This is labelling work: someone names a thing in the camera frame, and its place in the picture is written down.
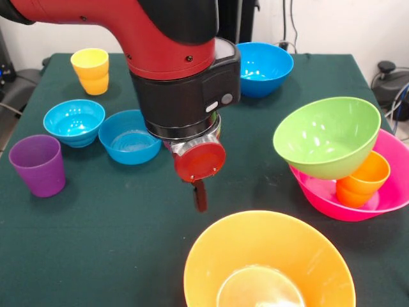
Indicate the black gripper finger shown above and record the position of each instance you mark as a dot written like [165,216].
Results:
[201,196]

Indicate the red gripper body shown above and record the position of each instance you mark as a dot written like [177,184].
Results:
[201,163]

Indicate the large orange bowl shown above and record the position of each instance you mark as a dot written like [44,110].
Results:
[255,243]

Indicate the medium blue bowl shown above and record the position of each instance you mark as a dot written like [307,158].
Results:
[265,70]

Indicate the large green bowl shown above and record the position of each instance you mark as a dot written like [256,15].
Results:
[326,137]

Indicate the orange cup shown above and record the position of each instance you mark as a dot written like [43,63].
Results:
[361,188]

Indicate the large pink bowl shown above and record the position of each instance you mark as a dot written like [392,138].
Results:
[393,192]

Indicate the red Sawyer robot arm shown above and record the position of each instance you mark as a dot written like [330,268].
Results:
[166,41]

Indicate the black computer tower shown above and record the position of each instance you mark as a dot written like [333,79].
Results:
[6,64]

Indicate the dark blue bowl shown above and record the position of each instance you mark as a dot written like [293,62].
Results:
[124,144]

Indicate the dark green tablecloth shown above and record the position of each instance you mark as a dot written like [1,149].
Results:
[96,240]

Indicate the small light blue bowl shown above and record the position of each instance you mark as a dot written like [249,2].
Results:
[75,123]

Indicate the black power plug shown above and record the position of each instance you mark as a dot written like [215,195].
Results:
[283,47]

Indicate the yellow cup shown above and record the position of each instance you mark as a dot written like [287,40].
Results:
[91,73]

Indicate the purple cup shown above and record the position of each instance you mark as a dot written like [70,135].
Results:
[38,169]

